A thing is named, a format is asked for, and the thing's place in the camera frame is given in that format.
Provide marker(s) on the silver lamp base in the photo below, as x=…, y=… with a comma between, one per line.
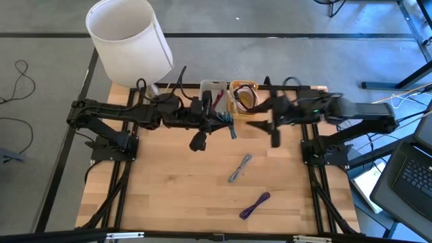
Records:
x=153, y=90

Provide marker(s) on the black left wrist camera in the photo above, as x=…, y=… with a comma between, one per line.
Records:
x=207, y=101

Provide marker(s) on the white box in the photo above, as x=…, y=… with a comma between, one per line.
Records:
x=368, y=184

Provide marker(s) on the yellow plastic bin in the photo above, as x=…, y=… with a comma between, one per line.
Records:
x=238, y=116

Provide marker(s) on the black chair base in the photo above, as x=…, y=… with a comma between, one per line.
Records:
x=332, y=10

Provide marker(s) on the black laptop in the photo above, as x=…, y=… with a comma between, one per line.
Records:
x=405, y=182

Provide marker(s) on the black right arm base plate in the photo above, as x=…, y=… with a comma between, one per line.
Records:
x=337, y=157

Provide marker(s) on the dark monitor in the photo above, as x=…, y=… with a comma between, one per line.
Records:
x=425, y=131

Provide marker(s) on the black aluminium frame rail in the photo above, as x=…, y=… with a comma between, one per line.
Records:
x=118, y=209
x=317, y=216
x=194, y=85

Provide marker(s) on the black aluminium frame beam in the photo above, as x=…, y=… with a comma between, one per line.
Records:
x=50, y=236

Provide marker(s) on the black desk frame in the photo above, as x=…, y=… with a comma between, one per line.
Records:
x=381, y=85
x=413, y=30

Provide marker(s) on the silver frame bracket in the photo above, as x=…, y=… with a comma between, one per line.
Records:
x=125, y=235
x=312, y=238

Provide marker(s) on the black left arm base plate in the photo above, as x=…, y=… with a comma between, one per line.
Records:
x=101, y=153

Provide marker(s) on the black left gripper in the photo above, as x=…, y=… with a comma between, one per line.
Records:
x=199, y=121

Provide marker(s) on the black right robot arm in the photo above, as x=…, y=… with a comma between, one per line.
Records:
x=364, y=113

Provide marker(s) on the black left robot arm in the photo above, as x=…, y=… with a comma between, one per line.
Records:
x=111, y=111

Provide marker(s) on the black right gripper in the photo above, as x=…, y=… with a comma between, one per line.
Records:
x=297, y=111

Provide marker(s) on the grey plastic bin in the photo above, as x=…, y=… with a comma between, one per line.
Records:
x=207, y=85

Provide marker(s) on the white lamp shade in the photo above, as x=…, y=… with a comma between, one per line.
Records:
x=128, y=50

